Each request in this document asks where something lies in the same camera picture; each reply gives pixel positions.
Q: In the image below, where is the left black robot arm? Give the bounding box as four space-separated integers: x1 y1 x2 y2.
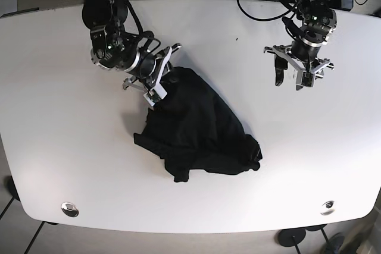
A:
264 0 337 90

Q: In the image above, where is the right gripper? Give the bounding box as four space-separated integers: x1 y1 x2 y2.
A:
121 43 182 92

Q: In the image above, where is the left silver table grommet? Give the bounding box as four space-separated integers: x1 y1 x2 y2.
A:
61 202 79 218

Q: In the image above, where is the black table leg left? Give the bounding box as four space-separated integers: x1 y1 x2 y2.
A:
0 176 20 219

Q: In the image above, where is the silver table grommet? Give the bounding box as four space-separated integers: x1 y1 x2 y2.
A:
61 202 79 218
320 200 336 216

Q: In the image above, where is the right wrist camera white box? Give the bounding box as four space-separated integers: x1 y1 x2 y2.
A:
143 84 167 106

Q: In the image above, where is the black round stand base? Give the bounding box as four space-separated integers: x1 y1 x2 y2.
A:
277 228 306 247

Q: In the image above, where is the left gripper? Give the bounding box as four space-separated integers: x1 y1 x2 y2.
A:
263 45 334 87

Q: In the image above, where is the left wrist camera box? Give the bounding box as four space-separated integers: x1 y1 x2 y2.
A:
296 71 316 91

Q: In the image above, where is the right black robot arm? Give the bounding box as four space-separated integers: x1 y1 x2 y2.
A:
82 0 182 98

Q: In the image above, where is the right silver table grommet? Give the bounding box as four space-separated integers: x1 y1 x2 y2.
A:
320 200 336 216

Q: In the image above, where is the grey shoe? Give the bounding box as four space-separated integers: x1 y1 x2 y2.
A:
322 234 345 254

